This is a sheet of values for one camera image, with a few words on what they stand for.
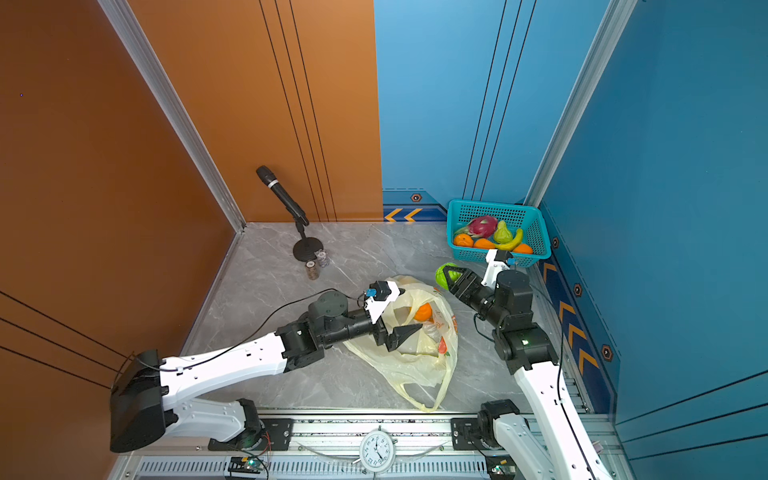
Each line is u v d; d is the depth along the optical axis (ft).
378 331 1.91
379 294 1.79
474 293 2.04
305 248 3.67
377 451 2.24
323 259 3.45
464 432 2.41
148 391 1.34
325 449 2.42
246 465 2.31
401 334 1.92
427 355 2.71
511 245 3.61
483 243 3.57
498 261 2.10
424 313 2.94
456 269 2.23
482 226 3.67
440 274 2.30
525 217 3.71
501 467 2.31
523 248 3.51
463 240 3.57
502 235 3.57
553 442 1.33
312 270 3.32
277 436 2.42
